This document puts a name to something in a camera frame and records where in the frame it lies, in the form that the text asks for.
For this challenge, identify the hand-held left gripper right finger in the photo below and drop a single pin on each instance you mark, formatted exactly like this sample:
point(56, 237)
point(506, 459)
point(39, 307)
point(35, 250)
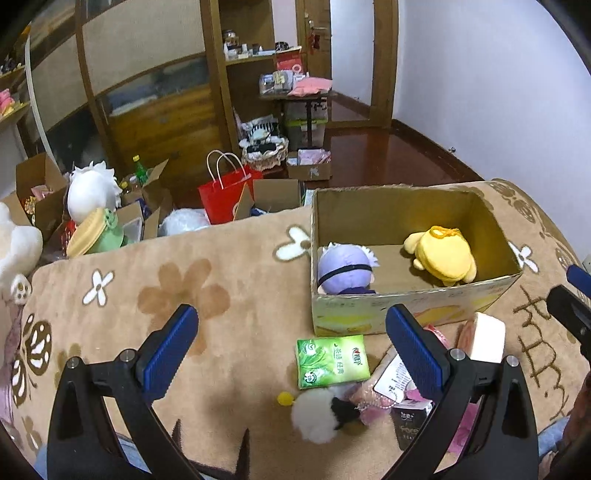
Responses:
point(415, 355)

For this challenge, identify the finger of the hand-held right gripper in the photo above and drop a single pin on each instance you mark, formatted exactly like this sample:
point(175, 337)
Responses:
point(572, 310)
point(581, 278)

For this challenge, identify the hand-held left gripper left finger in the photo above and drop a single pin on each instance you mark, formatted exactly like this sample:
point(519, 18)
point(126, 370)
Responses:
point(171, 355)

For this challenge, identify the yellow-print cardboard box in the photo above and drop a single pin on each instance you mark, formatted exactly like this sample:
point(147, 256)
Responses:
point(346, 314)

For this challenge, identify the pink bear plush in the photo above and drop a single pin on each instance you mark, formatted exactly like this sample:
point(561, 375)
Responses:
point(461, 422)

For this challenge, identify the white fluffy plush yellow antennae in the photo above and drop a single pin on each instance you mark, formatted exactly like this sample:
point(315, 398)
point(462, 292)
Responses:
point(311, 417)

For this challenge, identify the dark tissue pack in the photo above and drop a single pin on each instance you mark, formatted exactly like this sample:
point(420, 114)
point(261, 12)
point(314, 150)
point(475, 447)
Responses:
point(408, 427)

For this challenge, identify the white and pink cake plush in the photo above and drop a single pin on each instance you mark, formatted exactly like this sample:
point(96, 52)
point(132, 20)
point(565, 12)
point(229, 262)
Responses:
point(487, 339)

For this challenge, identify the green tissue pack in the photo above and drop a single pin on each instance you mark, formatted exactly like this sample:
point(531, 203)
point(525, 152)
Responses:
point(330, 362)

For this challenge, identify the flower-print beige blanket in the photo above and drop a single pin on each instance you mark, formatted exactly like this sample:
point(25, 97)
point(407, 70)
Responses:
point(231, 281)

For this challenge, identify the yellow plush toy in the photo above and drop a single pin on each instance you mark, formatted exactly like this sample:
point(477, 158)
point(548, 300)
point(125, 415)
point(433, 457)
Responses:
point(443, 251)

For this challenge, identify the purple-haired plush doll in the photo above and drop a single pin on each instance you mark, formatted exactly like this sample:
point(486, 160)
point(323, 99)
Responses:
point(344, 270)

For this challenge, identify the green frog plush yellow hat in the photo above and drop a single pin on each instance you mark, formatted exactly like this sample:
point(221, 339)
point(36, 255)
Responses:
point(90, 235)

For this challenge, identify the red paper gift bag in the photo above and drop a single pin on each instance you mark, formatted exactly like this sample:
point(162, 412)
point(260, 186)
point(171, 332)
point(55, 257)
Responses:
point(226, 198)

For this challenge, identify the cardboard box with bottles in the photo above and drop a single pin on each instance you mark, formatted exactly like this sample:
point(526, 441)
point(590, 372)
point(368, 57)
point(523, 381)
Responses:
point(154, 184)

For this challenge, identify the white-haired plush doll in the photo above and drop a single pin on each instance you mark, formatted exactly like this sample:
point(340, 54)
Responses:
point(92, 191)

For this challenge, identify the green bottle yellow cap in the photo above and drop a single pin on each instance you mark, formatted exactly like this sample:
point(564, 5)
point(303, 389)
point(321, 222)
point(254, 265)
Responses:
point(141, 170)

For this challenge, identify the white bear plush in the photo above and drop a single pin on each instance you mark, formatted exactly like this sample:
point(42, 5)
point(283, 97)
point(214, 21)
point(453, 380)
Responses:
point(16, 244)

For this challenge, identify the plain open cardboard box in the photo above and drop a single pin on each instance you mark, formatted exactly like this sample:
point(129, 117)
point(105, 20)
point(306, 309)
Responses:
point(277, 194)

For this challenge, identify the small cardboard box pink items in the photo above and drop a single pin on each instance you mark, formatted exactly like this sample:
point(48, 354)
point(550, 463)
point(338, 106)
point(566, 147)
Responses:
point(309, 170)

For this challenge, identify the lace-trimmed wicker basket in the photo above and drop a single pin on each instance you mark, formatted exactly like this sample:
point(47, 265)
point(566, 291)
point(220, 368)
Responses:
point(265, 157)

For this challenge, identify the large open cardboard box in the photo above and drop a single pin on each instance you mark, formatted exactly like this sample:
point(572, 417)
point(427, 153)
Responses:
point(39, 175)

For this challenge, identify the black and white striped plush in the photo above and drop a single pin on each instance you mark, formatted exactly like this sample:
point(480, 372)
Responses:
point(261, 131)

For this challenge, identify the clear storage bin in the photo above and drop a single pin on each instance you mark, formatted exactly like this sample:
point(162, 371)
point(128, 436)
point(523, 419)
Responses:
point(307, 131)

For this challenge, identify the small dark side table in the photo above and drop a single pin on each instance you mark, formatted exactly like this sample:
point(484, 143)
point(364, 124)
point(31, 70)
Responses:
point(304, 104)

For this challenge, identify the pink folded cloth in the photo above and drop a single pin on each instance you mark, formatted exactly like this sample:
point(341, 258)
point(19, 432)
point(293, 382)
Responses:
point(309, 86)

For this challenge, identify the clear plastic organiser boxes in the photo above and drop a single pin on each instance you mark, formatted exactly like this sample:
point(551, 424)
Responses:
point(274, 83)

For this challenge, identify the white-framed display shelf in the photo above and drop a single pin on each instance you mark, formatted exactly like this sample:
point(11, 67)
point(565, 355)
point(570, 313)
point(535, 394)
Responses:
point(34, 92)

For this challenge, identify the pink plush figure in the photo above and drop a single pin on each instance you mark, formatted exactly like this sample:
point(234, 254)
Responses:
point(5, 102)

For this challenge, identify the wooden door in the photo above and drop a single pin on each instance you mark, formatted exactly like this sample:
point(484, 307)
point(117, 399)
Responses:
point(318, 60)

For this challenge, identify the red paper box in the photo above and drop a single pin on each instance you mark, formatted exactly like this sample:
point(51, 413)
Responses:
point(291, 62)

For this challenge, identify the red door ornament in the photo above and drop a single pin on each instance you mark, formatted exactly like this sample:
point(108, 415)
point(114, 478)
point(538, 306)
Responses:
point(315, 39)

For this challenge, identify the wooden corner shelf unit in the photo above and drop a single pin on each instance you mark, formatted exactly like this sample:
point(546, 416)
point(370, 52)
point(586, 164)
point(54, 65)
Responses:
point(244, 27)

